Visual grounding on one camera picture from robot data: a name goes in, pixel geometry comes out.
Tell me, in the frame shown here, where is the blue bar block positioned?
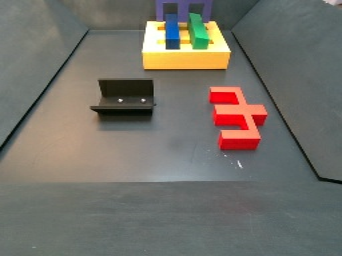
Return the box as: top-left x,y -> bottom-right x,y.
164,14 -> 180,49

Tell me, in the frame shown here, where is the green bar block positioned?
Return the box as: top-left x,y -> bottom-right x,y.
187,13 -> 210,49

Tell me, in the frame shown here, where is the black angled bracket stand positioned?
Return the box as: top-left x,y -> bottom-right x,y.
90,78 -> 155,115

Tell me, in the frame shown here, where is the yellow slotted board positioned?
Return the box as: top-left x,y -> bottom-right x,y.
142,21 -> 231,70

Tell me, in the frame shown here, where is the red branched block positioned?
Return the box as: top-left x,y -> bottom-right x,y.
208,86 -> 267,150

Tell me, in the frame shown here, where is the purple branched block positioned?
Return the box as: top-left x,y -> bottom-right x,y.
155,0 -> 214,22

